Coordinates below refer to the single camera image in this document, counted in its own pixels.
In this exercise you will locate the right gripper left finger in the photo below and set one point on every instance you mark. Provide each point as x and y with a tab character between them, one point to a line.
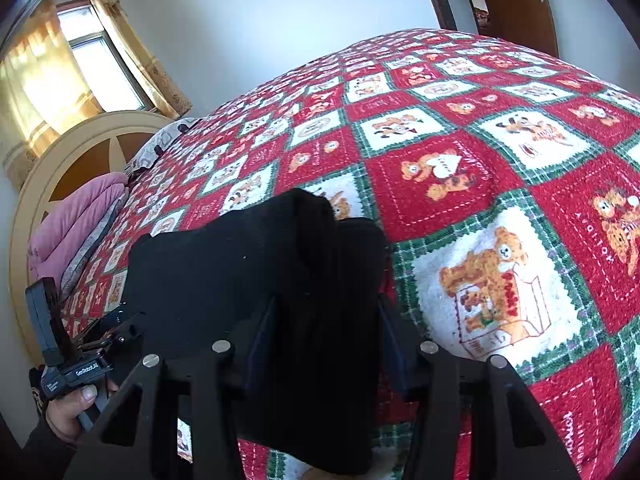
185	418

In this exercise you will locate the window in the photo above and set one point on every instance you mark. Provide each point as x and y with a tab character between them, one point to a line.
104	69

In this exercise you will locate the red patchwork bedspread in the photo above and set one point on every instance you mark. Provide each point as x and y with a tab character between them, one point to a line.
506	179

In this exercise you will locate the yellow left curtain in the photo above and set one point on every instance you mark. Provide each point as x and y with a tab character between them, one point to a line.
43	93

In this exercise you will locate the yellow curtain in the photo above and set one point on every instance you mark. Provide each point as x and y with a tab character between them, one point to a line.
147	70
43	93

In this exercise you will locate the left hand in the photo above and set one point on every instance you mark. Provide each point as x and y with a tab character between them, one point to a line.
62	413

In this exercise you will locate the brown wooden door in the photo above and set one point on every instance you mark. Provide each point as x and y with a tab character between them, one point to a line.
525	22

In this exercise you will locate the cream wooden headboard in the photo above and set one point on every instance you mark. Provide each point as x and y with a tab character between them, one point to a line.
99	145

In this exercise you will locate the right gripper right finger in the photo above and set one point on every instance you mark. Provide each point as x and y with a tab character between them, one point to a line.
511	437

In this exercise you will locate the white patterned pillow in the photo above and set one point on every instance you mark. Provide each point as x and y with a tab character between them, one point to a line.
157	145

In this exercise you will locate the grey patterned pillow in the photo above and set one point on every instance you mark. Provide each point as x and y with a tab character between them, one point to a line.
77	265

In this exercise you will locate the black pants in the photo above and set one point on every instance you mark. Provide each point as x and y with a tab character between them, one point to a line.
296	291

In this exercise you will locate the yellow right curtain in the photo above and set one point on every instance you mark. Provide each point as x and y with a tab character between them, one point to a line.
147	70

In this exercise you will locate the pink folded blanket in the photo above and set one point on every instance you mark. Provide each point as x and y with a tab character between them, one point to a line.
57	240

